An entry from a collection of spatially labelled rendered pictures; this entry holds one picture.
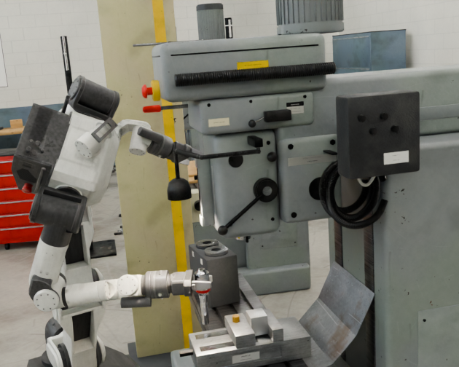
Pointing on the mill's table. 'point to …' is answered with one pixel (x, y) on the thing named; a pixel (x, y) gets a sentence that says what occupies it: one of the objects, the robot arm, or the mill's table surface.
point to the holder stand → (217, 270)
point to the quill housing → (242, 183)
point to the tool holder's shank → (204, 308)
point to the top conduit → (254, 73)
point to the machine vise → (205, 357)
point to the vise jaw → (240, 331)
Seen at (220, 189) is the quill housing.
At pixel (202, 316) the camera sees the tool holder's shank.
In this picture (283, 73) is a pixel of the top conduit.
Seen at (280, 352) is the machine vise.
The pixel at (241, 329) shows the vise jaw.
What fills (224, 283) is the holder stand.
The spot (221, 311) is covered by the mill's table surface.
